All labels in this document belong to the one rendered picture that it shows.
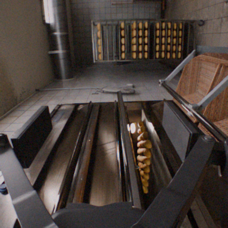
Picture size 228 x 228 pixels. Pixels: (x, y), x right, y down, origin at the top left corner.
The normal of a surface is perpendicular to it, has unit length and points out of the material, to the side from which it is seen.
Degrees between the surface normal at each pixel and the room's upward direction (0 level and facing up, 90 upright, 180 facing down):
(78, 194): 90
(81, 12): 90
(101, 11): 90
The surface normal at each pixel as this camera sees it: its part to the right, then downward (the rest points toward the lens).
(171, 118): -1.00, 0.04
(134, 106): 0.02, 0.39
